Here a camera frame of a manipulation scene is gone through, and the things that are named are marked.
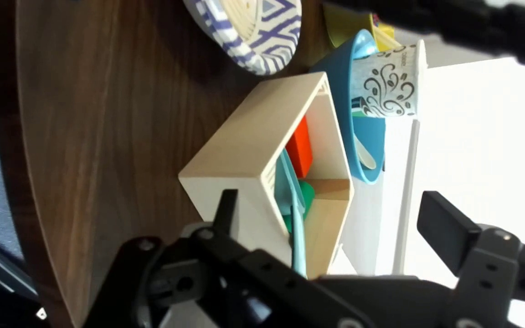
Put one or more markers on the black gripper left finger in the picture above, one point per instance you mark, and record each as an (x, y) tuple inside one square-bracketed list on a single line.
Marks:
[(154, 284)]

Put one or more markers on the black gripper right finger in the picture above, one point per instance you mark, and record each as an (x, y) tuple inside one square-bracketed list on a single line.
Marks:
[(487, 266)]

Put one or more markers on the teal blue plastic spoon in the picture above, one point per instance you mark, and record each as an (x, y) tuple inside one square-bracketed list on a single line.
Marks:
[(300, 242)]

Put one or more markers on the blue plastic bowl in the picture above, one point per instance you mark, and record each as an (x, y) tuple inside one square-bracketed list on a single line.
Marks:
[(338, 78)]

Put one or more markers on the light wooden box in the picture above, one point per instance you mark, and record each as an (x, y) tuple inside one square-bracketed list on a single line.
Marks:
[(232, 151)]

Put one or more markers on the green plastic piece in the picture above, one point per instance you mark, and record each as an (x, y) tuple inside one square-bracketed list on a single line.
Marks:
[(307, 197)]

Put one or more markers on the orange plastic block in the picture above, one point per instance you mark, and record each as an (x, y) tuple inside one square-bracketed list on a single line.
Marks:
[(301, 148)]

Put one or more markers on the small white dish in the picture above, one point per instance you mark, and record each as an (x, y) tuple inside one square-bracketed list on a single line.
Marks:
[(256, 36)]

